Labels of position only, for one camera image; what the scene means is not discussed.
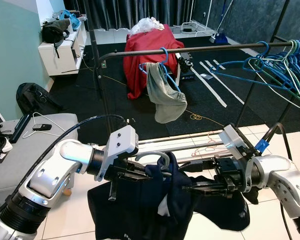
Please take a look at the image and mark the silver metal hanger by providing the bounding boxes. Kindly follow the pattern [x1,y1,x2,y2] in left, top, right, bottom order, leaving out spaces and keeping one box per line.
[135,151,171,171]

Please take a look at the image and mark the navy printed shirt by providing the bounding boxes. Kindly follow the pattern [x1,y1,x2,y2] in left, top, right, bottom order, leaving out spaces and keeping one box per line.
[87,152,251,240]

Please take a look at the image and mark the pink hanger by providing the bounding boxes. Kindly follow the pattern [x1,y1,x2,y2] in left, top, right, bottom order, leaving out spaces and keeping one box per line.
[200,134,226,152]

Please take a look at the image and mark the grey beige garment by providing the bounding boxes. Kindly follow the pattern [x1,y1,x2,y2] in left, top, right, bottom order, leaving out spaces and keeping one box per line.
[146,62,188,124]

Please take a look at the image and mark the white floor slat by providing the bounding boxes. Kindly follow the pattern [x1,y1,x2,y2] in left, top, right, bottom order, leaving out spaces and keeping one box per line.
[200,60,246,105]
[190,65,228,108]

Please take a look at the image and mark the black phone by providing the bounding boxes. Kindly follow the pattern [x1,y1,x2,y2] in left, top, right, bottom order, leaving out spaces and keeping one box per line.
[32,123,52,131]

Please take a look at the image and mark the grey ottoman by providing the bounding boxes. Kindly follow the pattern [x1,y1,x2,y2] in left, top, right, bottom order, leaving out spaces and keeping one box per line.
[0,113,81,201]

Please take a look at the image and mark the black metal device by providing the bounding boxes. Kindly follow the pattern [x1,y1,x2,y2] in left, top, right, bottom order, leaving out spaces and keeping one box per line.
[177,52,195,83]

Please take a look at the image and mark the black backpack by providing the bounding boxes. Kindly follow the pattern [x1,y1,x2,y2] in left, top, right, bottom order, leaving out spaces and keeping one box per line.
[16,82,63,116]

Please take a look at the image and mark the black long case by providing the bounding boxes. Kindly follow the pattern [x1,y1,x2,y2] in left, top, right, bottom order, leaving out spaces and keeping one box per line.
[9,114,32,143]

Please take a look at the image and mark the black clothes rack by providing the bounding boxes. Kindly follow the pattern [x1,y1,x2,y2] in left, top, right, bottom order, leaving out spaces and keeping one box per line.
[87,0,300,161]

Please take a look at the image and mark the red cloth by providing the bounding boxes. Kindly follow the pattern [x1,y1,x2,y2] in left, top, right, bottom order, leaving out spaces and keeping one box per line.
[124,24,185,100]

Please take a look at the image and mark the white shelf unit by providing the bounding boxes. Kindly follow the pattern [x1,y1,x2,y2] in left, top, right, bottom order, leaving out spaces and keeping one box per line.
[37,22,88,77]

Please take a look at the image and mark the white low platform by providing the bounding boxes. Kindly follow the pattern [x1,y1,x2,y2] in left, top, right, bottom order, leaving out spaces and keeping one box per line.
[92,25,226,45]

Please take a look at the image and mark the blue mop head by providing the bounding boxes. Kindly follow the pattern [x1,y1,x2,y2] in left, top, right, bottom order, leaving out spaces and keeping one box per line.
[210,32,228,45]

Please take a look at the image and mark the white plastic bag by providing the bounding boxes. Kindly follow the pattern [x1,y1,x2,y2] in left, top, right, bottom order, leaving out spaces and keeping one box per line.
[131,16,166,35]

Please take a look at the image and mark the black handbag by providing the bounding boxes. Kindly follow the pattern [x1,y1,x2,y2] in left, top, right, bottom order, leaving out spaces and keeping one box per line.
[41,19,72,45]

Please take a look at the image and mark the dark curtain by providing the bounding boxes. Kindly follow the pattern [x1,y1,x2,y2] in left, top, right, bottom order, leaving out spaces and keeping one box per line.
[77,0,196,30]

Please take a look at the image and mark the blue plastic bag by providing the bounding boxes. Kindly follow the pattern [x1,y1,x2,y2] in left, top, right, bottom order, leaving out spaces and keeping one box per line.
[60,9,82,30]

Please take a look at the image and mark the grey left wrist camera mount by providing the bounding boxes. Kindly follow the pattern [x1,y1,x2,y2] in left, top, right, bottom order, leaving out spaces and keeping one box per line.
[102,125,140,181]

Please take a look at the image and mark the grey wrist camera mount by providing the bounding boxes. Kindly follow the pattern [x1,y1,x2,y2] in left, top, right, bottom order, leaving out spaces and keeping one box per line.
[102,125,140,181]
[219,124,258,193]

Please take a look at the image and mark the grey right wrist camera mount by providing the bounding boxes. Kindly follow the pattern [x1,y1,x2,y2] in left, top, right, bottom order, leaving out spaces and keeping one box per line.
[219,124,258,193]

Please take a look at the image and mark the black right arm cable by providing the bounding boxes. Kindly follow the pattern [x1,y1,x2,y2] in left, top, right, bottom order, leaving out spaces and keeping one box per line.
[262,122,292,240]

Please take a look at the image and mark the white wire hanger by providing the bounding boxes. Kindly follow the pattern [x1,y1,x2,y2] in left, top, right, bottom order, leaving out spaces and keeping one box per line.
[22,111,67,137]

